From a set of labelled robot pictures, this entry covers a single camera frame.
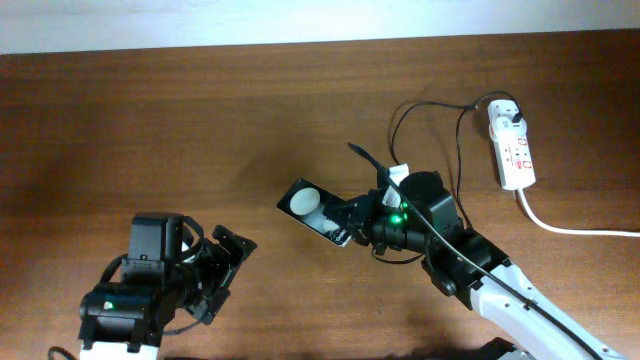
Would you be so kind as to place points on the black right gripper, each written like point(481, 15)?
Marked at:
point(365, 207)

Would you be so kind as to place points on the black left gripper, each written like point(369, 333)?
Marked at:
point(218, 256)

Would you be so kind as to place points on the black smartphone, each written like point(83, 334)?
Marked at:
point(306, 203)

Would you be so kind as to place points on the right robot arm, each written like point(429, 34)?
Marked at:
point(418, 214)

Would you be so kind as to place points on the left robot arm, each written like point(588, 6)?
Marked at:
point(170, 265)

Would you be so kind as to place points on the white usb charger adapter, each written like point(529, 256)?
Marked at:
point(505, 120)

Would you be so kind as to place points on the white power strip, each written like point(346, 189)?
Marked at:
point(514, 163)

